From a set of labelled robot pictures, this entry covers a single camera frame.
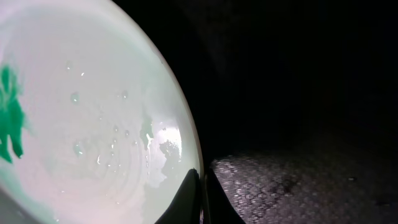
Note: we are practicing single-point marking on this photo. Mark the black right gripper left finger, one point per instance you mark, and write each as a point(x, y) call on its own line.
point(186, 204)

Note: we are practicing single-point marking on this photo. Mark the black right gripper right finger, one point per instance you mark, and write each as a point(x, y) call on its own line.
point(219, 208)

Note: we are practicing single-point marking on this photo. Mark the pale green plate top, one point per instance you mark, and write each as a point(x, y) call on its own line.
point(99, 128)

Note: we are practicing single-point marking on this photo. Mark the black round tray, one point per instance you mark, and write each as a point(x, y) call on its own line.
point(295, 102)

